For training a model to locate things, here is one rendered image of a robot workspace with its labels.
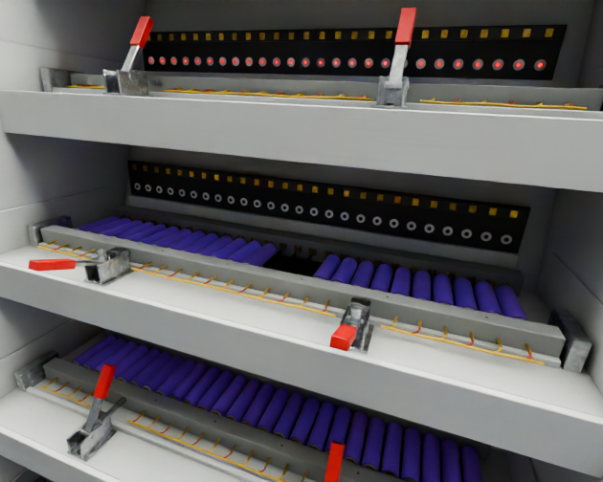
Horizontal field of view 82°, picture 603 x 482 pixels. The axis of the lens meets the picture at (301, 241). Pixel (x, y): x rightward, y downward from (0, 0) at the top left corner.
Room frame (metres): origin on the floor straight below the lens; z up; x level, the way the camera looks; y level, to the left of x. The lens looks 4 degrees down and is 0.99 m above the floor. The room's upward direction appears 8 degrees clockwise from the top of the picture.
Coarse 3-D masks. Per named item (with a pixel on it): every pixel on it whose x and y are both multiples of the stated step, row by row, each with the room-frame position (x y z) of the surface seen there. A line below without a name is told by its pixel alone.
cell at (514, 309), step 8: (504, 288) 0.35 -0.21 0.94; (496, 296) 0.35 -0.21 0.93; (504, 296) 0.33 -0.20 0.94; (512, 296) 0.33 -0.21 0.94; (504, 304) 0.32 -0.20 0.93; (512, 304) 0.32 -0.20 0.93; (520, 304) 0.32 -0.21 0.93; (504, 312) 0.31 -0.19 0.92; (512, 312) 0.31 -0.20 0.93; (520, 312) 0.30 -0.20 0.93; (528, 320) 0.30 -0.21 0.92
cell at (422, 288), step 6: (414, 276) 0.37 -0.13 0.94; (420, 276) 0.36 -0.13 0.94; (426, 276) 0.36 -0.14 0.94; (414, 282) 0.36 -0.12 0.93; (420, 282) 0.35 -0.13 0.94; (426, 282) 0.35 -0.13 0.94; (414, 288) 0.34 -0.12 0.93; (420, 288) 0.34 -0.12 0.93; (426, 288) 0.34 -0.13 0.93; (414, 294) 0.33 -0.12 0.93; (420, 294) 0.33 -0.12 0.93; (426, 294) 0.33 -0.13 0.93
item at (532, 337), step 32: (128, 256) 0.39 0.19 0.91; (160, 256) 0.37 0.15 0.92; (192, 256) 0.37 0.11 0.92; (256, 288) 0.34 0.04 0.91; (288, 288) 0.33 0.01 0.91; (320, 288) 0.32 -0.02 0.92; (352, 288) 0.32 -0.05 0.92; (416, 320) 0.30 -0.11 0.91; (448, 320) 0.29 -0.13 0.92; (480, 320) 0.28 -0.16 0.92; (512, 320) 0.28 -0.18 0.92; (544, 352) 0.27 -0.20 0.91
